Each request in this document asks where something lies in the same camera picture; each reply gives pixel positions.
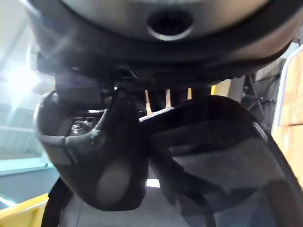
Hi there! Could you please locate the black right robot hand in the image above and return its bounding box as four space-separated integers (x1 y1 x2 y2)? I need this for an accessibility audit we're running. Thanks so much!
21 0 303 211

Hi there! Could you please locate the black plastic housing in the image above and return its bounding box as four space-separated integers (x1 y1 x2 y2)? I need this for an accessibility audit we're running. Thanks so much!
139 94 303 227
43 181 73 227

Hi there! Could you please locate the brown cardboard box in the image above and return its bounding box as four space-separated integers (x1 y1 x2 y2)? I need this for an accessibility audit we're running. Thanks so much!
272 52 303 171

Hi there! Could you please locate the yellow shelf frame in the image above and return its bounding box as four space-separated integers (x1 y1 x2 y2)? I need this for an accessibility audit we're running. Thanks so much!
211 79 232 97

